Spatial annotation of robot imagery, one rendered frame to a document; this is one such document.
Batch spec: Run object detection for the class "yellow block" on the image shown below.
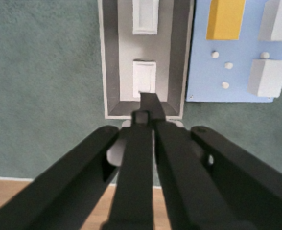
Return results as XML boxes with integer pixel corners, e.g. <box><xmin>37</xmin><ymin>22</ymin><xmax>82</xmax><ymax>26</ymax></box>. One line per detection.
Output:
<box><xmin>205</xmin><ymin>0</ymin><xmax>246</xmax><ymax>40</ymax></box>

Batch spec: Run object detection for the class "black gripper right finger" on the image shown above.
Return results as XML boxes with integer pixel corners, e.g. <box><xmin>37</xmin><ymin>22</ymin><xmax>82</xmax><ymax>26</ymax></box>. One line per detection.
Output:
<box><xmin>149</xmin><ymin>93</ymin><xmax>282</xmax><ymax>230</ymax></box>

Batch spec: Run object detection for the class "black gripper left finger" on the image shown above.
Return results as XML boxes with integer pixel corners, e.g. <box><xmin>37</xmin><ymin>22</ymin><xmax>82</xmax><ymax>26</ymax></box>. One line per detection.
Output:
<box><xmin>0</xmin><ymin>93</ymin><xmax>155</xmax><ymax>230</ymax></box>

